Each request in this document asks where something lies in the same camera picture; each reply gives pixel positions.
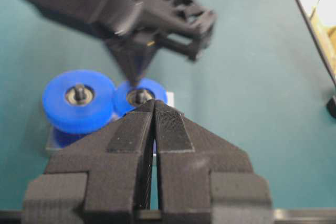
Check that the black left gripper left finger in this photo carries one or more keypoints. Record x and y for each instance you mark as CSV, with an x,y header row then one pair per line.
x,y
104,177

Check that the large blue plastic gear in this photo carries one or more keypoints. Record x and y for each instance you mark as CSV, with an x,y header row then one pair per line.
x,y
69,116

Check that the threaded steel shaft through gear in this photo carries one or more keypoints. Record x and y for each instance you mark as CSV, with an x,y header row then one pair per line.
x,y
80,94

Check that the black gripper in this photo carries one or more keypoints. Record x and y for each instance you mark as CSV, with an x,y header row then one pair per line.
x,y
184,26

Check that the threaded steel shaft with collar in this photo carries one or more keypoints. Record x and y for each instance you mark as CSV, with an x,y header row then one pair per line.
x,y
140,97

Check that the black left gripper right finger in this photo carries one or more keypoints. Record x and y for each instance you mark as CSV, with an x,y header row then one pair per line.
x,y
204,178

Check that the small blue plastic gear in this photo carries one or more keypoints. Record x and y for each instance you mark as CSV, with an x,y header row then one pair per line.
x,y
126,97

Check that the yellowish object beyond table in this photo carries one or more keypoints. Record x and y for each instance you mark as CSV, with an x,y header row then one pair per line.
x,y
324,33

